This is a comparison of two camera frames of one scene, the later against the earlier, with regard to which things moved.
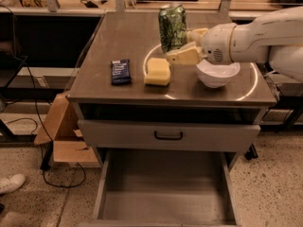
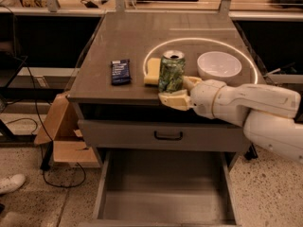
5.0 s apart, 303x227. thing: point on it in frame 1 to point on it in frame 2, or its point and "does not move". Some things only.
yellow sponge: x=158 y=72 does not move
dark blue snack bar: x=120 y=72 does not move
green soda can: x=172 y=26 to x=171 y=69
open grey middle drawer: x=165 y=188 does not move
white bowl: x=217 y=75 does not move
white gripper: x=217 y=43 to x=204 y=97
